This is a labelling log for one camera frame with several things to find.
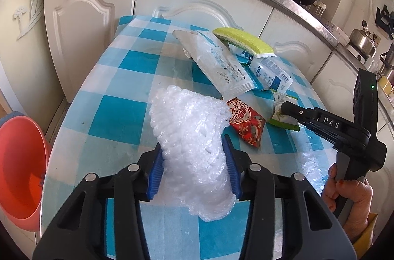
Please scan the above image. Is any red snack packet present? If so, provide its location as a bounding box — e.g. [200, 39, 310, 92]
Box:
[226, 97, 267, 150]

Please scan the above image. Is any white bubble wrap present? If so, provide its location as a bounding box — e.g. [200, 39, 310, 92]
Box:
[148, 86, 236, 222]

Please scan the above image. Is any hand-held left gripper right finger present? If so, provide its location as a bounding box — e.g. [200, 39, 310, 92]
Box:
[223, 135, 356, 260]

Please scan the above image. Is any green snack packet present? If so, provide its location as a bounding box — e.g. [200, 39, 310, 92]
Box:
[269, 91, 300, 132]

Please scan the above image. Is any steel kettle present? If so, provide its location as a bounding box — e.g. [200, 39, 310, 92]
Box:
[349, 21, 377, 57]

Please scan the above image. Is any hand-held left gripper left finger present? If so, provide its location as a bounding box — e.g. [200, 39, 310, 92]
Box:
[32, 145, 164, 260]

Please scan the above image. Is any person's right hand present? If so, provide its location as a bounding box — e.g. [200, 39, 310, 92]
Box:
[321, 163, 374, 244]

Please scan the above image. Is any orange plastic basin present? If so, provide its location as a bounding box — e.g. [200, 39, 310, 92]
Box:
[0, 119, 53, 233]

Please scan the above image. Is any white plastic packet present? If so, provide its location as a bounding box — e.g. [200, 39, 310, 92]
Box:
[172, 30, 259, 99]

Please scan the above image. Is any clear plastic wrapper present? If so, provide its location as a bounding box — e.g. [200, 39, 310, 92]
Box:
[302, 152, 330, 188]

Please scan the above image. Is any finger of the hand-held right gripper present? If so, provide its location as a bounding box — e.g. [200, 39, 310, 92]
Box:
[281, 101, 340, 150]

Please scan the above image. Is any clear bottle with blue label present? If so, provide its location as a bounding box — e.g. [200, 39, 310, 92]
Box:
[248, 57, 293, 94]

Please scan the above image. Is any yellow-green sponge pack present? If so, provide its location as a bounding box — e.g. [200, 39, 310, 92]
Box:
[212, 27, 276, 59]

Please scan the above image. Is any steel thermos jug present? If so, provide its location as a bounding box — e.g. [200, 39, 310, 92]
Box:
[379, 43, 394, 80]

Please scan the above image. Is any glass lid on black rack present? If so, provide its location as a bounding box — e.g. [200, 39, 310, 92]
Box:
[371, 0, 394, 40]

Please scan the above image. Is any person's right forearm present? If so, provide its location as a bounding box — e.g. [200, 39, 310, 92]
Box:
[352, 213, 378, 253]

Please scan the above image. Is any blue checked tablecloth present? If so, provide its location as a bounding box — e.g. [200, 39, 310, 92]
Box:
[41, 15, 339, 260]

